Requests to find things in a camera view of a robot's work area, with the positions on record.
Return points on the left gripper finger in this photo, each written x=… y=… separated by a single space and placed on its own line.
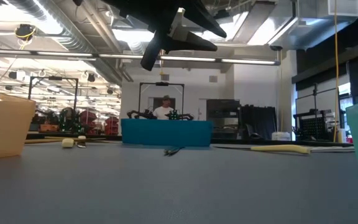
x=194 y=43
x=204 y=17

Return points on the black background robot arm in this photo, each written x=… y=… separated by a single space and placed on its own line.
x=180 y=116
x=140 y=114

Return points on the long ceiling light bar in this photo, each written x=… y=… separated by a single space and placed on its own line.
x=129 y=56

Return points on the black cabinet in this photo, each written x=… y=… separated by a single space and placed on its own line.
x=222 y=109

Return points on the person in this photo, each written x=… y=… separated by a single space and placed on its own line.
x=163 y=112

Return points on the blue plastic bin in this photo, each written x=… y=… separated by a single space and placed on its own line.
x=166 y=132

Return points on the black curtain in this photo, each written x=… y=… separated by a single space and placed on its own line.
x=259 y=121

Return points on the red storage bins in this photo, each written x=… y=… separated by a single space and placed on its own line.
x=89 y=119

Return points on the white bucket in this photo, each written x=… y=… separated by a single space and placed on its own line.
x=281 y=136

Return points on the black stand pole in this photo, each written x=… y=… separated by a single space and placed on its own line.
x=315 y=93

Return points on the black pegboard cart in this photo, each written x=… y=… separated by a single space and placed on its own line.
x=314 y=127

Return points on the orange crate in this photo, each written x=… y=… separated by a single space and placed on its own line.
x=48 y=127

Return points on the grey-blue table mat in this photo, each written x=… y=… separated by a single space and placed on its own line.
x=179 y=193

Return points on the orange plastic bin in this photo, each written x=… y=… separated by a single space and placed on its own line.
x=5 y=124

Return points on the black rig frame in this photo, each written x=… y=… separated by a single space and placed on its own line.
x=54 y=78
x=162 y=84

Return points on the silver ribbed air duct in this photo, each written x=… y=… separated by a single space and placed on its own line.
x=73 y=40

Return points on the large silver ceiling duct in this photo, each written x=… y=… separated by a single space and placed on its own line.
x=306 y=28

